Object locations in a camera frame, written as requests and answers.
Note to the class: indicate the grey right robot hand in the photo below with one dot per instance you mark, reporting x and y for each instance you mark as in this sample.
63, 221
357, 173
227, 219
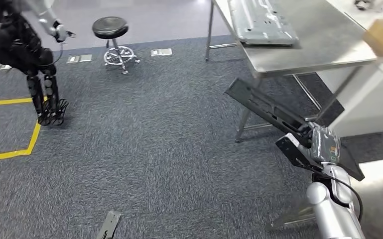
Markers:
325, 145

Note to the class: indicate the black plastic plate part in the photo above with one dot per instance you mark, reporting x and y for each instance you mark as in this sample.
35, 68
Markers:
254, 99

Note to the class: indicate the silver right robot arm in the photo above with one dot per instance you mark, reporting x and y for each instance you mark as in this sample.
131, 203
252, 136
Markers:
326, 211

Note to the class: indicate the stainless steel workbench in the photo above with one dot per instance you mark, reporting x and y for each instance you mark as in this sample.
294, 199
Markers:
326, 43

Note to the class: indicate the grey sheet metal part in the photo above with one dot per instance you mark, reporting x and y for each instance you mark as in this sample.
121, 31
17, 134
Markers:
260, 23

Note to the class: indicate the white desk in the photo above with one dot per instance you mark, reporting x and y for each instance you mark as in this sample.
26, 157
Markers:
369, 99

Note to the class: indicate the small grey device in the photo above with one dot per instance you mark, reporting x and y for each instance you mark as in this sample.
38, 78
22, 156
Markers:
364, 4

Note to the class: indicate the black round stool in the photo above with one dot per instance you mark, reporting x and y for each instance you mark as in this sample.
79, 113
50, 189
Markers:
110, 26

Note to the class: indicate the yellow floor tape square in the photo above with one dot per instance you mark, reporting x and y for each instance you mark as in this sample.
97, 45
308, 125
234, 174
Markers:
9, 153

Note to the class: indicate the black humanoid robot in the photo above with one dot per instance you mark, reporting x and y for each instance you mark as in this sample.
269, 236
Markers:
16, 46

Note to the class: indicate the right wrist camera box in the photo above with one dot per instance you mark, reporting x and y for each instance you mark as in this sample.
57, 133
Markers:
293, 151

